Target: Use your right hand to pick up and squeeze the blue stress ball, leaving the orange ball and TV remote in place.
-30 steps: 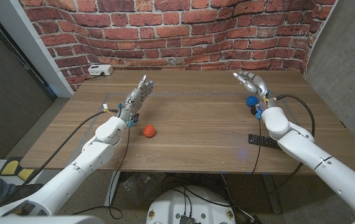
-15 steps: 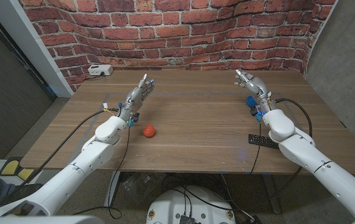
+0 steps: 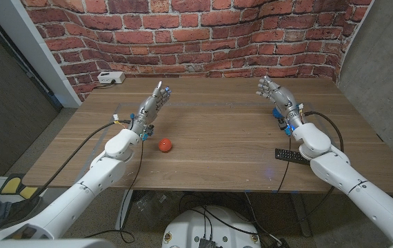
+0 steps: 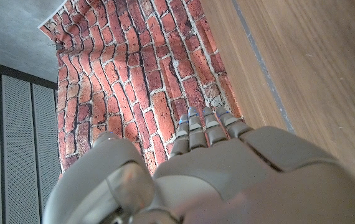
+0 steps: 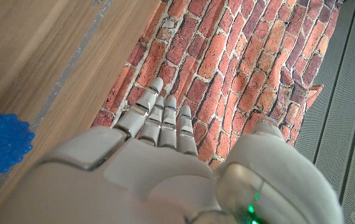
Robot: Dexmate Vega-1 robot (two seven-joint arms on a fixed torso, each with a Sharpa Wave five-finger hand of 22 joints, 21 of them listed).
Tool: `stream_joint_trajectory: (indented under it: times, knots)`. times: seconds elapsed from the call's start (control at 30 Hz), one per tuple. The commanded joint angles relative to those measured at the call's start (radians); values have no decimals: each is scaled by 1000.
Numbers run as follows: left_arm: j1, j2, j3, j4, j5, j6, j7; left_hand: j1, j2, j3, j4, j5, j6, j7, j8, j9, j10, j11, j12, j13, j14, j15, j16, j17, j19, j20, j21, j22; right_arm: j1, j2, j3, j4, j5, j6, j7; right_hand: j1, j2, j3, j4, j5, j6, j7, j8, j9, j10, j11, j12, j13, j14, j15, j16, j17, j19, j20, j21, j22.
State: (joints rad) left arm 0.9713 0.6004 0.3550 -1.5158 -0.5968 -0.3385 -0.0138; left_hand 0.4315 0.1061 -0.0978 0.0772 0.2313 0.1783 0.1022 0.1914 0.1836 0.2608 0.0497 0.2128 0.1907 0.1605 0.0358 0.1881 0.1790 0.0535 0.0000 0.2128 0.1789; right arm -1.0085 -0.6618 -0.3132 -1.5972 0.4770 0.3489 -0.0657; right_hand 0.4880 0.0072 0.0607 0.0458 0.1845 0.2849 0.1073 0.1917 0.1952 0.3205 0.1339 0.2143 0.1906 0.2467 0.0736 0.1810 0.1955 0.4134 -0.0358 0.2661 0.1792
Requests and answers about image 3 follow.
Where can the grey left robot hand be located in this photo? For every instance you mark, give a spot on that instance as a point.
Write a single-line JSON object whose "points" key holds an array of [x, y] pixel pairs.
{"points": [[150, 108]]}

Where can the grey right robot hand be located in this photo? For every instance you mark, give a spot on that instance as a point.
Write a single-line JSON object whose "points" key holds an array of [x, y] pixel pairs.
{"points": [[282, 96]]}

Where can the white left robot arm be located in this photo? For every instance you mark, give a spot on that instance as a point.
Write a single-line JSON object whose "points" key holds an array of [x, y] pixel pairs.
{"points": [[100, 175]]}

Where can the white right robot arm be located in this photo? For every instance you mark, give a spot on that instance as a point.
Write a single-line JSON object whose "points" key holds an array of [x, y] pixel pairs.
{"points": [[348, 179]]}

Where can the orange ball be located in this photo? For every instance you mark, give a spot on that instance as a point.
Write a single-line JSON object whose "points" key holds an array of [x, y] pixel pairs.
{"points": [[165, 145]]}

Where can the black TV remote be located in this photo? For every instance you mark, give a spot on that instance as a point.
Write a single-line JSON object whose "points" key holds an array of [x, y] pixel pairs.
{"points": [[287, 155]]}

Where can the white power box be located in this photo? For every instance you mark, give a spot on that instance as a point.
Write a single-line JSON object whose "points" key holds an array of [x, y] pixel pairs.
{"points": [[110, 77]]}

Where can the printed brick backdrop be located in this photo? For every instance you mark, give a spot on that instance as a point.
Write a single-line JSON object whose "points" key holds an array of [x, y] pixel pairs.
{"points": [[196, 38]]}

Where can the clear plastic bag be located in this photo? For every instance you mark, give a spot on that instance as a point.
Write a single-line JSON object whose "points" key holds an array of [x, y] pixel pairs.
{"points": [[155, 206]]}

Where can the grey table leg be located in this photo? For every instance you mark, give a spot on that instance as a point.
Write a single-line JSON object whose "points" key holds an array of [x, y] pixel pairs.
{"points": [[123, 210], [301, 213]]}

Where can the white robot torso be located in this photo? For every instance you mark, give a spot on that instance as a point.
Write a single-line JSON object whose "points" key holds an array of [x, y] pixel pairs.
{"points": [[189, 227]]}

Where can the white pillar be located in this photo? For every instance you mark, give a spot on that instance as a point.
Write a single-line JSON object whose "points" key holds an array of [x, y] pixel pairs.
{"points": [[38, 51]]}

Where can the yellow foot pedal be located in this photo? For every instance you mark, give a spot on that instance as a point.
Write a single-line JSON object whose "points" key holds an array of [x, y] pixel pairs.
{"points": [[10, 185], [28, 192]]}

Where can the black shoe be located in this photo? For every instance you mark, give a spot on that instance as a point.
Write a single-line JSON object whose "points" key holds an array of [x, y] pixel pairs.
{"points": [[24, 206]]}

